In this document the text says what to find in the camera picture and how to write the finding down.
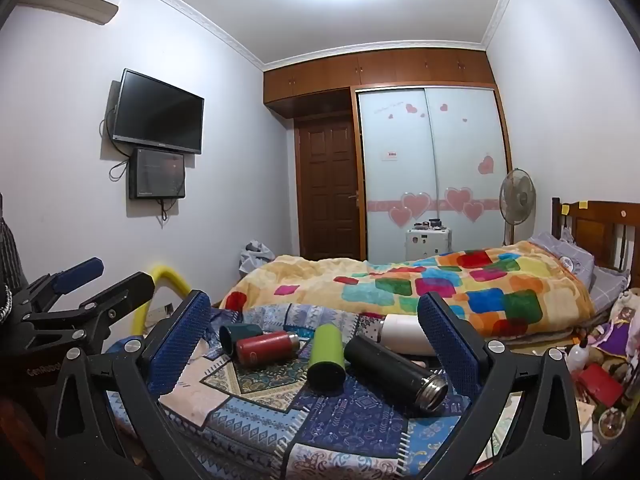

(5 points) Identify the person's plaid clothing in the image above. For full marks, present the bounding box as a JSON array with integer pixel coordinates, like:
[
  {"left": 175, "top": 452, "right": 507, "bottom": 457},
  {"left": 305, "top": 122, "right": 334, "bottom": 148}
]
[{"left": 0, "top": 195, "right": 24, "bottom": 293}]

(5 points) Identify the sliding wardrobe with heart stickers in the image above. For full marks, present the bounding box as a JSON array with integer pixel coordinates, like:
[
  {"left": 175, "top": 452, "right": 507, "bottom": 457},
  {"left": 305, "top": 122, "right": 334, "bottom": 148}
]
[{"left": 355, "top": 85, "right": 513, "bottom": 266}]

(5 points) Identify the grey pillow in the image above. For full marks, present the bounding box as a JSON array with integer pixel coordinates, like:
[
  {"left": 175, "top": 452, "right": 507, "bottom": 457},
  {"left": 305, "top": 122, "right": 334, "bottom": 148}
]
[{"left": 530, "top": 230, "right": 631, "bottom": 301}]

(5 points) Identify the red box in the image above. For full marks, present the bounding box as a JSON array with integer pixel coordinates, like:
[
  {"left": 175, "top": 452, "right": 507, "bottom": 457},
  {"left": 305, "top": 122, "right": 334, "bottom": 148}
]
[{"left": 572, "top": 364, "right": 626, "bottom": 408}]

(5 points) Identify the grey clothes pile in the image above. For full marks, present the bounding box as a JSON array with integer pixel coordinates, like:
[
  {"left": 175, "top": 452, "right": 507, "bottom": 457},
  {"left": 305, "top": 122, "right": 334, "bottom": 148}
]
[{"left": 239, "top": 241, "right": 276, "bottom": 278}]

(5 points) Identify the white spray bottle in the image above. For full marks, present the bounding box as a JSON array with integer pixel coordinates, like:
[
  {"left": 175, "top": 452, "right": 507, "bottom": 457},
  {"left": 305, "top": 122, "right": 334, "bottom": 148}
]
[{"left": 567, "top": 339, "right": 592, "bottom": 374}]

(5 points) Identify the standing fan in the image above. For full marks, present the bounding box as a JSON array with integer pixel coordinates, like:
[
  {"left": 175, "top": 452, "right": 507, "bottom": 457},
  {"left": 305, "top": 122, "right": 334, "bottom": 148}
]
[{"left": 500, "top": 167, "right": 537, "bottom": 247}]

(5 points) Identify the small black wall monitor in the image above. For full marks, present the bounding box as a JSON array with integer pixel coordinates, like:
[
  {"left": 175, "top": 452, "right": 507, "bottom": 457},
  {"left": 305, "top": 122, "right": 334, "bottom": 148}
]
[{"left": 129, "top": 147, "right": 187, "bottom": 200}]

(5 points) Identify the colourful patchwork blanket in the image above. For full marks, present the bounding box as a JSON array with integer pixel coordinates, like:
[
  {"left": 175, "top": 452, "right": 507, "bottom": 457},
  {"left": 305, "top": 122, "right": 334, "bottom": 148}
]
[{"left": 220, "top": 240, "right": 596, "bottom": 338}]

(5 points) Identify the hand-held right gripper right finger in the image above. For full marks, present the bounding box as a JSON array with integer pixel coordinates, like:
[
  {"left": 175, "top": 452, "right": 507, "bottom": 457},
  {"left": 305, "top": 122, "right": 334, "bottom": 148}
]
[{"left": 415, "top": 291, "right": 584, "bottom": 480}]

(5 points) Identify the wooden overhead cabinet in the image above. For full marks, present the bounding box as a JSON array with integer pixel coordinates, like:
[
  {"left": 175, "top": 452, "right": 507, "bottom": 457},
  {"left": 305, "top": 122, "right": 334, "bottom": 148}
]
[{"left": 263, "top": 47, "right": 496, "bottom": 121}]

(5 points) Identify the white air conditioner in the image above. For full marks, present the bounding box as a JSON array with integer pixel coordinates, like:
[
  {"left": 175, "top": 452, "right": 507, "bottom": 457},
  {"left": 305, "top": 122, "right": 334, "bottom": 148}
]
[{"left": 17, "top": 0, "right": 120, "bottom": 26}]

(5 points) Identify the blue patterned cloth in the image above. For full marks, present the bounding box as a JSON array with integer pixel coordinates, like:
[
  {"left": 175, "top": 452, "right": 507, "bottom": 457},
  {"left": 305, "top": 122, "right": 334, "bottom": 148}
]
[{"left": 107, "top": 302, "right": 501, "bottom": 480}]

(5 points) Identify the brown wooden door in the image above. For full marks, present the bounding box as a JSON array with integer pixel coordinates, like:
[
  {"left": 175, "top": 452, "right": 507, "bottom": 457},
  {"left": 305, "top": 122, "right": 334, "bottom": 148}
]
[{"left": 295, "top": 119, "right": 362, "bottom": 261}]

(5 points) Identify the black thermos bottle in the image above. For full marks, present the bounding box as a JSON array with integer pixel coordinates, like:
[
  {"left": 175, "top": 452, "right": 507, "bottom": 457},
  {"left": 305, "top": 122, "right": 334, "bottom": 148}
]
[{"left": 343, "top": 335, "right": 449, "bottom": 415}]

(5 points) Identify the red thermos bottle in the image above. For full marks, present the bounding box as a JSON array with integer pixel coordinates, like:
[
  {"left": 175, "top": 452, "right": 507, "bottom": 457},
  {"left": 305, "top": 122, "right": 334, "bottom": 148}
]
[{"left": 236, "top": 331, "right": 301, "bottom": 365}]

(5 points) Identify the small white cabinet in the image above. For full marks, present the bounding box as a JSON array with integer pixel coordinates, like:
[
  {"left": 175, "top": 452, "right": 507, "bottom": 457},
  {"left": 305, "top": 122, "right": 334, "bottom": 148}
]
[{"left": 406, "top": 227, "right": 452, "bottom": 261}]

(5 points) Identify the yellow foam tube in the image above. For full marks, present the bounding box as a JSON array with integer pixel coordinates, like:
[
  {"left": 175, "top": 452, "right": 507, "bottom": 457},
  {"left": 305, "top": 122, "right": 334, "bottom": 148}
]
[{"left": 131, "top": 263, "right": 193, "bottom": 336}]

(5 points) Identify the dark green cup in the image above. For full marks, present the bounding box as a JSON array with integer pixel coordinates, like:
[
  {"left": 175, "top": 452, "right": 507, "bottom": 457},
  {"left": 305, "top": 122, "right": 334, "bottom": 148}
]
[{"left": 219, "top": 323, "right": 264, "bottom": 356}]

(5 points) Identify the wooden headboard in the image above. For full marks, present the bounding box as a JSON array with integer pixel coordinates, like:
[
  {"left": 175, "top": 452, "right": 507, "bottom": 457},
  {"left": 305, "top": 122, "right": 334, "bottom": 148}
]
[{"left": 551, "top": 197, "right": 640, "bottom": 286}]

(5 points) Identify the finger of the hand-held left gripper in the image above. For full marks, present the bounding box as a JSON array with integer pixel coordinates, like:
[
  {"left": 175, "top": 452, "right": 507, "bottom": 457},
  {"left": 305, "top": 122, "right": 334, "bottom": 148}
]
[
  {"left": 22, "top": 257, "right": 106, "bottom": 313},
  {"left": 75, "top": 271, "right": 157, "bottom": 333}
]

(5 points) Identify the stuffed doll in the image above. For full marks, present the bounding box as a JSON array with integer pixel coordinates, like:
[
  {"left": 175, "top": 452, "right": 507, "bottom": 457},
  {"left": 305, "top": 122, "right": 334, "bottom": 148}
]
[{"left": 587, "top": 290, "right": 640, "bottom": 376}]

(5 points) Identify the wall-mounted black television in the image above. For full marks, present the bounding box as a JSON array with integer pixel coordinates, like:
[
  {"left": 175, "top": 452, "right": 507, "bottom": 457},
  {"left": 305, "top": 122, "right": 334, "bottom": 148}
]
[{"left": 111, "top": 68, "right": 205, "bottom": 156}]

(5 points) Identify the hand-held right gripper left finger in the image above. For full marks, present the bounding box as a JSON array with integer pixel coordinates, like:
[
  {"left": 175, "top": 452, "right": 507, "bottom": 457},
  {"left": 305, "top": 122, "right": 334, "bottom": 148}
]
[{"left": 45, "top": 290, "right": 221, "bottom": 480}]

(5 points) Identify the lime green cup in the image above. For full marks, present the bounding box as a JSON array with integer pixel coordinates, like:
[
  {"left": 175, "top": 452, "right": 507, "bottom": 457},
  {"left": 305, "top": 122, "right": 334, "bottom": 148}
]
[{"left": 306, "top": 324, "right": 347, "bottom": 392}]

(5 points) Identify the black television cable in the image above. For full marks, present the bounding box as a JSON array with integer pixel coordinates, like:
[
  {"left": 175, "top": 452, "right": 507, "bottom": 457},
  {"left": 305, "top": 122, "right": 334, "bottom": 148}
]
[{"left": 98, "top": 107, "right": 132, "bottom": 182}]

